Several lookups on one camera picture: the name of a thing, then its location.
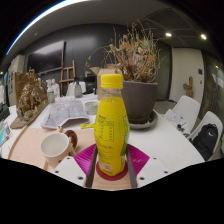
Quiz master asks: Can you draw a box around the white cabinet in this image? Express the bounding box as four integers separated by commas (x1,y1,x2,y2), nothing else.
7,54,26,107

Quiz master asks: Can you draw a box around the wooden easel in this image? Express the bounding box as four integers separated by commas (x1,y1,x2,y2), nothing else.
59,59,77,97

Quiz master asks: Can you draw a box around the grey newspaper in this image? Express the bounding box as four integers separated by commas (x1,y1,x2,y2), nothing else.
40,98,91,130

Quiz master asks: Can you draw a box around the spray bottle with green liquid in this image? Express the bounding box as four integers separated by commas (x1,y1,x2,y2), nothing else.
46,78,56,104

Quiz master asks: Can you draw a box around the small yellow tag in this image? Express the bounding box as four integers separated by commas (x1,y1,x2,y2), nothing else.
80,123,96,130

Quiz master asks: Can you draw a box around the long ceiling light strip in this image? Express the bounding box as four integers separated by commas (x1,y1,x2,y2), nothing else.
5,0,81,56

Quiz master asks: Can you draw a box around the dried plant in grey pot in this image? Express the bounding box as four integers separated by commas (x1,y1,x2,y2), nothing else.
84,21,166,131

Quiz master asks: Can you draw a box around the white paper stack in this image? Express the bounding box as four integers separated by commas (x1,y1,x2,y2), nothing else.
163,108,189,131

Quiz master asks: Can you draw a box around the small clear glass jar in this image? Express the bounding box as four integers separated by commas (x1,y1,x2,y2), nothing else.
84,100,100,116

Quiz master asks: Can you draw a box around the dark clear spray bottle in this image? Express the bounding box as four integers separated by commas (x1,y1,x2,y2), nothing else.
72,77,84,99

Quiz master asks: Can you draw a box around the black wall screen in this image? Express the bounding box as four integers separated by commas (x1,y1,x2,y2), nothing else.
26,40,66,76

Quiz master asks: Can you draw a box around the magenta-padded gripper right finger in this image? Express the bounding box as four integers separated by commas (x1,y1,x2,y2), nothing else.
125,143,172,189

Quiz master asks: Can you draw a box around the white plastic chair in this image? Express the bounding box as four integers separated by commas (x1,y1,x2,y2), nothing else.
188,110,224,162
171,95,201,133
66,81,87,98

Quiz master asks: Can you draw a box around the black foam block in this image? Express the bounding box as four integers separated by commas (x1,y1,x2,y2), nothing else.
0,103,11,123

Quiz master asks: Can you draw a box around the peach desk mat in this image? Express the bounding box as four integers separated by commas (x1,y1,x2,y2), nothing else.
7,126,134,190

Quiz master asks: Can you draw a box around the yellow drink bottle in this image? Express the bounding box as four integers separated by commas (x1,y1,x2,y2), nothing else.
93,73,131,177

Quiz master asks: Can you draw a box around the flat round red coaster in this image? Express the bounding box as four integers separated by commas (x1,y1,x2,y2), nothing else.
95,159,129,182

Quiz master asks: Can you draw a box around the white plaster bust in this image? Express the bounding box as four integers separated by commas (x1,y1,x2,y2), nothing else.
52,78,61,99

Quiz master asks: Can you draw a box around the brown rock sculpture on board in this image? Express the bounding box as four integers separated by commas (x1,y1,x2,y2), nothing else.
9,68,49,130

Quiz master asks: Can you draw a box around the white mug with brown handle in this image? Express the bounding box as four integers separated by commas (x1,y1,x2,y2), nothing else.
40,129,79,170

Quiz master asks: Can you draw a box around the wooden figure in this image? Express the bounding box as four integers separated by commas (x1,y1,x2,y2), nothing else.
182,75,195,99

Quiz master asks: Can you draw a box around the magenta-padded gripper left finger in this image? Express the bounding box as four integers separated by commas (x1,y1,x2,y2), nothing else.
51,143,99,189

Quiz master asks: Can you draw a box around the black backpack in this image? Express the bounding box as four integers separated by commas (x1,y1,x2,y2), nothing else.
192,123,219,162

